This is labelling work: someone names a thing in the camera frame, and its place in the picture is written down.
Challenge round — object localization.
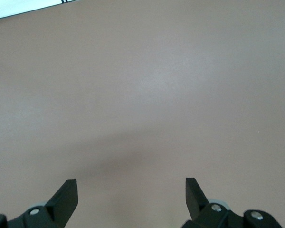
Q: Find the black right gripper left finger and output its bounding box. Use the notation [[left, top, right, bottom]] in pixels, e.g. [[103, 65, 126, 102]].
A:
[[0, 179, 79, 228]]

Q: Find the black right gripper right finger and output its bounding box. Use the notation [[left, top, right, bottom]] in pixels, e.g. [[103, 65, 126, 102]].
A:
[[182, 177, 284, 228]]

